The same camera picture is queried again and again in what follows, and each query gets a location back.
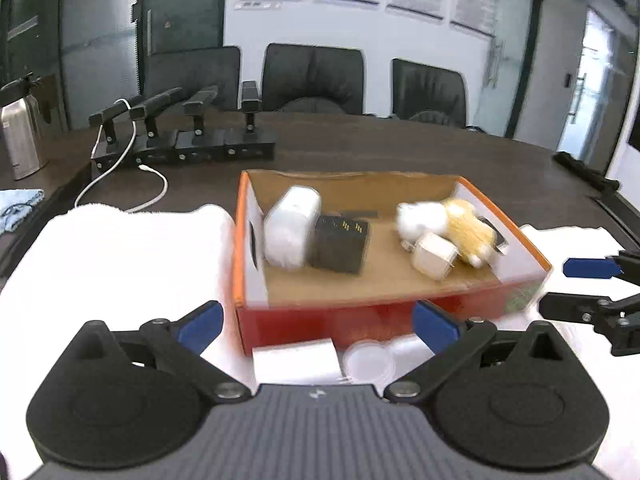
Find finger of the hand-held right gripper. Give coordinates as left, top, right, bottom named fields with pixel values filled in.
left=537, top=291, right=640, bottom=357
left=562, top=247, right=640, bottom=286

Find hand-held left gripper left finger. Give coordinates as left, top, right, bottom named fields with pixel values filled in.
left=65, top=301, right=251, bottom=403

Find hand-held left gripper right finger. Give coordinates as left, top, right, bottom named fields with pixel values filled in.
left=382, top=300, right=576, bottom=403

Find orange cardboard box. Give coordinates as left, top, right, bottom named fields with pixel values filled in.
left=232, top=170, right=553, bottom=358

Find small white box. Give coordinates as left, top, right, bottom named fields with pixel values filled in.
left=251, top=338, right=343, bottom=387

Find dark wooden desktop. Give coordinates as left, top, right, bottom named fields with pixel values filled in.
left=0, top=110, right=640, bottom=311

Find small beige cube box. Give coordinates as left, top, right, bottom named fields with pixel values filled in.
left=412, top=232, right=458, bottom=281

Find black long object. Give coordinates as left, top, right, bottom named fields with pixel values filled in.
left=552, top=152, right=621, bottom=192

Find white towel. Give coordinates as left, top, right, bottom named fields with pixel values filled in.
left=0, top=202, right=640, bottom=480

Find white and orange plush toy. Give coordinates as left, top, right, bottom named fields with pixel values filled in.
left=396, top=199, right=503, bottom=267

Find black rectangular box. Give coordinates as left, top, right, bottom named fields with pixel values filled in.
left=307, top=215, right=372, bottom=275

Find white wrapped packet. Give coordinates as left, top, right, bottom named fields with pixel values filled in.
left=263, top=186, right=322, bottom=268

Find bright glass door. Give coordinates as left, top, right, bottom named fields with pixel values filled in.
left=557, top=7, right=623, bottom=173

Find light blue cloth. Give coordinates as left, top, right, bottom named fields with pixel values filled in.
left=0, top=188, right=45, bottom=233

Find black leather office chair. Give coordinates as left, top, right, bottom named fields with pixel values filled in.
left=390, top=58, right=488, bottom=133
left=261, top=42, right=366, bottom=115

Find dark grey office chair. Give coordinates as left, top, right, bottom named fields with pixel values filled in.
left=145, top=46, right=242, bottom=111

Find stainless steel thermos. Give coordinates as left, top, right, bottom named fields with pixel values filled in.
left=0, top=72, right=49, bottom=181

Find dark glass door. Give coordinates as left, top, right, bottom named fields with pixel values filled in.
left=135, top=0, right=228, bottom=58

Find white cable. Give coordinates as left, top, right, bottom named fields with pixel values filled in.
left=75, top=100, right=168, bottom=213

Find metal door handle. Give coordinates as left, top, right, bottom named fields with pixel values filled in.
left=570, top=74, right=587, bottom=126
left=487, top=40, right=502, bottom=91

